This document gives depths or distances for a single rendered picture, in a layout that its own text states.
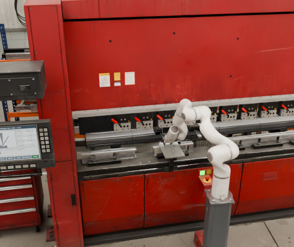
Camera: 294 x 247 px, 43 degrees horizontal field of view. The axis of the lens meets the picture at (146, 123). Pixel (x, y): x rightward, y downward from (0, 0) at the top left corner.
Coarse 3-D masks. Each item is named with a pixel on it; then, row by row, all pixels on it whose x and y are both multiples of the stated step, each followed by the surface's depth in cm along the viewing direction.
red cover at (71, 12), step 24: (72, 0) 276; (96, 0) 279; (120, 0) 283; (144, 0) 286; (168, 0) 290; (192, 0) 294; (216, 0) 298; (240, 0) 301; (264, 0) 305; (288, 0) 310
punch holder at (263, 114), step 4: (260, 104) 354; (264, 104) 350; (268, 104) 351; (272, 104) 351; (276, 104) 352; (260, 108) 355; (268, 108) 352; (272, 108) 353; (276, 108) 354; (260, 112) 356; (264, 112) 354; (272, 112) 355; (260, 116) 356; (264, 116) 355; (268, 116) 357; (272, 116) 357
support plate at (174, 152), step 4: (160, 144) 346; (172, 144) 346; (176, 144) 346; (160, 148) 340; (164, 148) 339; (168, 148) 339; (172, 148) 339; (176, 148) 339; (180, 148) 339; (164, 152) 332; (168, 152) 332; (172, 152) 332; (176, 152) 332; (180, 152) 332; (164, 156) 326; (168, 156) 326; (172, 156) 326; (176, 156) 326; (180, 156) 327; (184, 156) 328
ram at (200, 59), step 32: (64, 32) 286; (96, 32) 291; (128, 32) 296; (160, 32) 301; (192, 32) 306; (224, 32) 312; (256, 32) 318; (288, 32) 324; (96, 64) 302; (128, 64) 307; (160, 64) 313; (192, 64) 318; (224, 64) 324; (256, 64) 330; (288, 64) 337; (96, 96) 313; (128, 96) 319; (160, 96) 325; (192, 96) 331; (224, 96) 338; (256, 96) 344
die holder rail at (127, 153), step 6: (96, 150) 342; (102, 150) 342; (108, 150) 342; (114, 150) 342; (120, 150) 342; (126, 150) 342; (132, 150) 344; (84, 156) 336; (90, 156) 338; (96, 156) 339; (102, 156) 340; (108, 156) 341; (114, 156) 348; (120, 156) 344; (126, 156) 345; (132, 156) 347; (84, 162) 339
